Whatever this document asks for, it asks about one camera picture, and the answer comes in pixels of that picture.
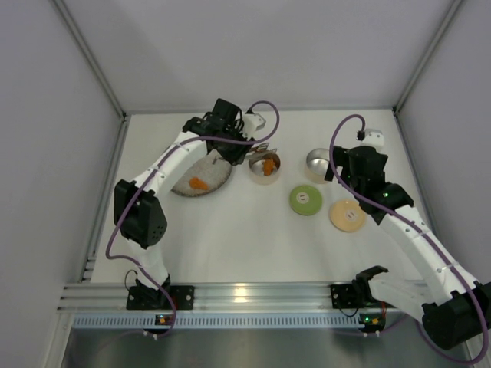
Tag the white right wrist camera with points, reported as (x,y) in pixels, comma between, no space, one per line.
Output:
(374,139)

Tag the speckled ceramic plate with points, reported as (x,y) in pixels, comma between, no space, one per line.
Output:
(215,175)

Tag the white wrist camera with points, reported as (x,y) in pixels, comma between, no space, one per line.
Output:
(374,139)
(252,123)

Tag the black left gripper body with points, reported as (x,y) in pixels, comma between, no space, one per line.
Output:
(238,152)

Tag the aluminium frame rail left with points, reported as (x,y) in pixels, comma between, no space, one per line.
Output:
(103,197)

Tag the aluminium frame post right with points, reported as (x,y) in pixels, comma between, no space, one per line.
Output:
(435,40)

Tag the beige round lid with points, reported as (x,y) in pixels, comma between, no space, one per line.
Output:
(347,216)

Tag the grey slotted cable duct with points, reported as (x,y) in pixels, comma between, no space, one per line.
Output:
(216,321)

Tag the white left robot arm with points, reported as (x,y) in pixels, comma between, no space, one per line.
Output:
(138,212)

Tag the orange food piece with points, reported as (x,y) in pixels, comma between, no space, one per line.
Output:
(197,184)
(268,167)

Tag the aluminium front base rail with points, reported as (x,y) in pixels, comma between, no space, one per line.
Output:
(303,297)

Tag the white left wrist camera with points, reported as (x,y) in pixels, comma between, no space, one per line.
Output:
(252,123)

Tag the green round lid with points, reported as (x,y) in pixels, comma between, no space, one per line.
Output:
(305,200)

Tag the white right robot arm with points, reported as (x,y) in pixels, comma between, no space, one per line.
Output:
(456,306)

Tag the steel tongs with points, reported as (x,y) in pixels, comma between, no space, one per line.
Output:
(255,151)

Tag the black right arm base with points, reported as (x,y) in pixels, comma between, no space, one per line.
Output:
(353,295)

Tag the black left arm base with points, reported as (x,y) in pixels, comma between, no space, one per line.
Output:
(141,297)

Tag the steel lunch container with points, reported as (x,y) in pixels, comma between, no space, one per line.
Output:
(256,173)
(316,165)

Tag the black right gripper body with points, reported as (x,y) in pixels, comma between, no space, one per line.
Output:
(336,162)

